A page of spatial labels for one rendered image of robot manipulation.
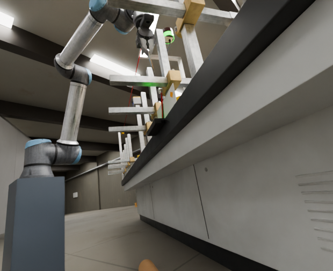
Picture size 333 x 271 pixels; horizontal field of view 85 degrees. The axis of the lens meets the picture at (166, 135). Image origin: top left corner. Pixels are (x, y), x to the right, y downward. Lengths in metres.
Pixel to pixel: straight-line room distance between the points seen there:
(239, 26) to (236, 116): 0.18
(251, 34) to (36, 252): 1.36
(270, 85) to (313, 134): 0.23
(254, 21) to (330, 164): 0.37
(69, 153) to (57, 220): 0.44
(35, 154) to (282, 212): 1.36
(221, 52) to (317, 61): 0.19
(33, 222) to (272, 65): 1.32
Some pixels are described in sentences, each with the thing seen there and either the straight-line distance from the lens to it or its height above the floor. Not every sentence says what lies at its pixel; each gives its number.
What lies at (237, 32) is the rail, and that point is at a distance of 0.43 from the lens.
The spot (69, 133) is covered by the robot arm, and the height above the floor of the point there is 0.91.
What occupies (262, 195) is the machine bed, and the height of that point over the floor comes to 0.33.
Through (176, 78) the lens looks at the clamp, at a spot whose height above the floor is 0.83.
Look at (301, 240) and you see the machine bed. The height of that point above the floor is 0.21.
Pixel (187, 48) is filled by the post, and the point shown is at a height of 0.83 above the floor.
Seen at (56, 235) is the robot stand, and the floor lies 0.26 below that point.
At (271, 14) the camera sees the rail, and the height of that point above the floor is 0.63.
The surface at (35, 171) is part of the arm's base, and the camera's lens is 1.43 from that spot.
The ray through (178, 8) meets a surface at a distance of 0.70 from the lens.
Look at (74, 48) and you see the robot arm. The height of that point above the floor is 1.28.
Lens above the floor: 0.40
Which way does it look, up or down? 17 degrees up
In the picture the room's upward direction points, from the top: 10 degrees counter-clockwise
